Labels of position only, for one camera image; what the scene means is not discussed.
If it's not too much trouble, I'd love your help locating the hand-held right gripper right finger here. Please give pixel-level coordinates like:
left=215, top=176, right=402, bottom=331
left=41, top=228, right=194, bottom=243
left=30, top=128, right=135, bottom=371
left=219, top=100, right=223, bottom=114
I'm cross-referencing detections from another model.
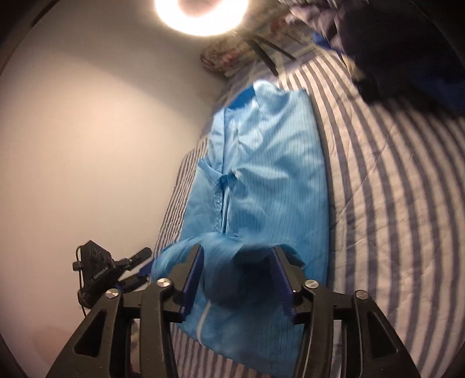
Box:
left=271, top=245, right=415, bottom=378

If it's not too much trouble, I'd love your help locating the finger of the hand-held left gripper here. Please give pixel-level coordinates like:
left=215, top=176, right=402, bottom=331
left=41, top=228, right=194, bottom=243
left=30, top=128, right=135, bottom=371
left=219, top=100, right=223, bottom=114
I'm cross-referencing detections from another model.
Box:
left=120, top=271, right=151, bottom=289
left=115, top=247, right=153, bottom=268

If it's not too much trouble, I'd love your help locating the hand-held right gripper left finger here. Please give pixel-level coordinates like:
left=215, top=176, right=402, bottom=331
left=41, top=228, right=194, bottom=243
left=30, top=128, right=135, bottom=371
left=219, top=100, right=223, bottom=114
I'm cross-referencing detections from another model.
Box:
left=45, top=244, right=205, bottom=378

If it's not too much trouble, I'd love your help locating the light blue work coat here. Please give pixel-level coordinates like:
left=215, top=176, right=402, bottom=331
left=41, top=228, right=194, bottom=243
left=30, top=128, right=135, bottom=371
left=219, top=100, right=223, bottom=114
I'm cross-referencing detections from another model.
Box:
left=151, top=80, right=331, bottom=378

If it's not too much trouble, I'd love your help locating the stack of dark folded clothes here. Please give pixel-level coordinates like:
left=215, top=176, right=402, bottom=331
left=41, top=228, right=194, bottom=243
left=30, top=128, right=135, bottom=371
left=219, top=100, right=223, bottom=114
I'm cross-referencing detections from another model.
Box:
left=334, top=0, right=465, bottom=114

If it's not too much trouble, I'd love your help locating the blue white striped bedsheet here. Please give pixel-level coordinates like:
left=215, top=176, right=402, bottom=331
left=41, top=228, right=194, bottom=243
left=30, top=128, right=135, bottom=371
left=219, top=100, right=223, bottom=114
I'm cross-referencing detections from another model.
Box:
left=153, top=36, right=465, bottom=378

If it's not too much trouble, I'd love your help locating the floral blanket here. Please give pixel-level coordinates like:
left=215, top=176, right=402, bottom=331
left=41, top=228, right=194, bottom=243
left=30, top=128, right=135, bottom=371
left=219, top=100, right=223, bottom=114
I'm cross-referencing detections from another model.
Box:
left=201, top=22, right=291, bottom=77

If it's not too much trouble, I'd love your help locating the black tripod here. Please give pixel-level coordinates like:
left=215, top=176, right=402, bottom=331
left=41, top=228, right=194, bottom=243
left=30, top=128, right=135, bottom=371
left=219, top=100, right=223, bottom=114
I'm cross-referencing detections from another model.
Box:
left=245, top=34, right=296, bottom=77

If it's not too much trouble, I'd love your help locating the royal blue folded garment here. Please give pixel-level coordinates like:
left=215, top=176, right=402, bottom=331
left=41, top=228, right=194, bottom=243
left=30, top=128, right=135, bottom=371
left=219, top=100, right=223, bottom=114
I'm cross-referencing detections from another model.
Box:
left=410, top=65, right=465, bottom=114

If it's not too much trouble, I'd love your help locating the pale crumpled cloth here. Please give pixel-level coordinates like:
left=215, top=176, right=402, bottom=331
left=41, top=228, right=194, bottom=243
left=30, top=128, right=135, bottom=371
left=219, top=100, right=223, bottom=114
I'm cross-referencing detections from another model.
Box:
left=287, top=2, right=342, bottom=35

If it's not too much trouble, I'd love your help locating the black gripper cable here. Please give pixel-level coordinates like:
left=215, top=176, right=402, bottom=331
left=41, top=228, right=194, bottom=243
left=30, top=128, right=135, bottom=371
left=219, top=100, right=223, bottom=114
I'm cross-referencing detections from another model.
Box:
left=72, top=246, right=90, bottom=318

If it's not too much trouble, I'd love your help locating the ring light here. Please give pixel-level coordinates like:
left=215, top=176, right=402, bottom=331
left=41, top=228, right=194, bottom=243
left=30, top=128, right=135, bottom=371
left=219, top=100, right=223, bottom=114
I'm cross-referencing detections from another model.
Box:
left=154, top=0, right=251, bottom=37

